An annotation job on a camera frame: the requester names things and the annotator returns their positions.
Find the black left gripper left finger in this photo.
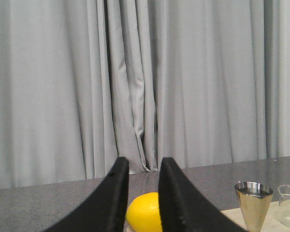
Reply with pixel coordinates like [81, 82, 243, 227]
[46, 157, 129, 232]

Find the yellow lemon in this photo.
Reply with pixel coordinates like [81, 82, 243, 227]
[126, 192, 163, 232]

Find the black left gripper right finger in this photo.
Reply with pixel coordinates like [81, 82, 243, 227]
[158, 157, 245, 232]

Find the grey curtain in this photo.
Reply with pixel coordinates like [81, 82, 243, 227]
[0, 0, 290, 189]

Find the clear glass beaker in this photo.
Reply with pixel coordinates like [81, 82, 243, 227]
[277, 185, 290, 227]

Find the steel double jigger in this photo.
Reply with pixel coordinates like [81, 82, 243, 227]
[234, 182, 274, 232]

